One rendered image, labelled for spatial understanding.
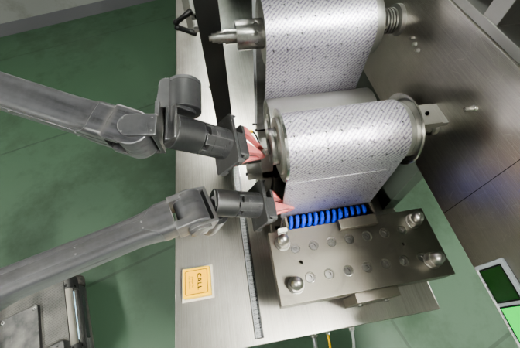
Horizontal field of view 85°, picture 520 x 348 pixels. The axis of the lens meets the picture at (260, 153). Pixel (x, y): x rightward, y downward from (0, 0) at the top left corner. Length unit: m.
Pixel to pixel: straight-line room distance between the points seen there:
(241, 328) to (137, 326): 1.08
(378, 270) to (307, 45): 0.52
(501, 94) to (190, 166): 0.80
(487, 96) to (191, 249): 0.75
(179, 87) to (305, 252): 0.46
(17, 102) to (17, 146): 2.20
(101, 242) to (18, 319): 1.26
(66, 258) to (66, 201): 1.69
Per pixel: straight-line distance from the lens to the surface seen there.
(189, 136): 0.45
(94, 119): 0.49
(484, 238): 0.66
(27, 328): 1.77
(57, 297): 1.75
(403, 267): 0.76
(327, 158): 0.53
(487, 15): 0.61
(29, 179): 2.51
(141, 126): 0.46
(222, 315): 0.81
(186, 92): 0.49
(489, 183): 0.62
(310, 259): 0.71
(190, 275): 0.82
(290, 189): 0.59
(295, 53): 0.64
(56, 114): 0.53
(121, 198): 2.09
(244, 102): 1.13
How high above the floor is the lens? 1.71
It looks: 56 degrees down
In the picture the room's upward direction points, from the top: straight up
